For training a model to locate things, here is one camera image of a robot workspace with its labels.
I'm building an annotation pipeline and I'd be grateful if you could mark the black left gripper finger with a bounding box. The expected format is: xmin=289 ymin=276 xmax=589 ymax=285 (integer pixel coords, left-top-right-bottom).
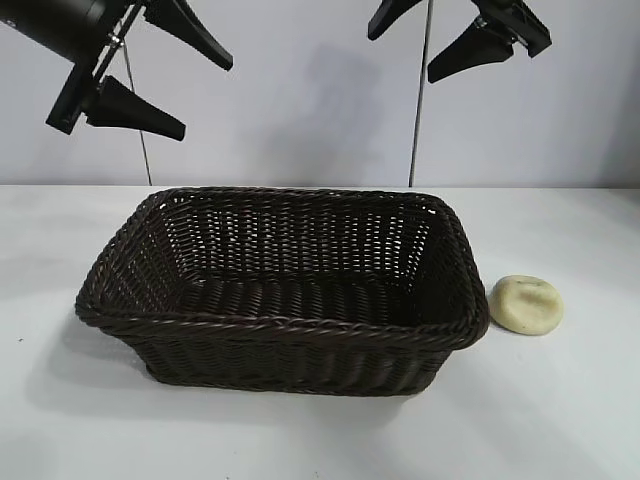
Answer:
xmin=142 ymin=0 xmax=235 ymax=71
xmin=85 ymin=74 xmax=187 ymax=142

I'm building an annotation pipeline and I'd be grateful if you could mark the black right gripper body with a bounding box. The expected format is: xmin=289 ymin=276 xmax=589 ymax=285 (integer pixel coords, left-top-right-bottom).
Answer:
xmin=474 ymin=0 xmax=552 ymax=56

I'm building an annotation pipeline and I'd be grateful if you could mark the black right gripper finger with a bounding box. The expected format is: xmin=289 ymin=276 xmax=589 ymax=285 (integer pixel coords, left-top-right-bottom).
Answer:
xmin=367 ymin=0 xmax=406 ymax=41
xmin=427 ymin=22 xmax=516 ymax=84

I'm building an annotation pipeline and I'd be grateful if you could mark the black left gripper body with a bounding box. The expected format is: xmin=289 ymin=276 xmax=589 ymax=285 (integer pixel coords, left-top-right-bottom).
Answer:
xmin=0 ymin=0 xmax=146 ymax=136

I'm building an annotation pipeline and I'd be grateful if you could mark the pale yellow egg yolk pastry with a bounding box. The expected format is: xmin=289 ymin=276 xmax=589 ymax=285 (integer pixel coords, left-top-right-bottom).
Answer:
xmin=488 ymin=274 xmax=565 ymax=335

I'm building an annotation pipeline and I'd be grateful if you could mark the dark brown wicker basket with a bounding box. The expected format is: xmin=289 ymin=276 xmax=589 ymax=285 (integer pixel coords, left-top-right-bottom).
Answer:
xmin=73 ymin=185 xmax=489 ymax=401

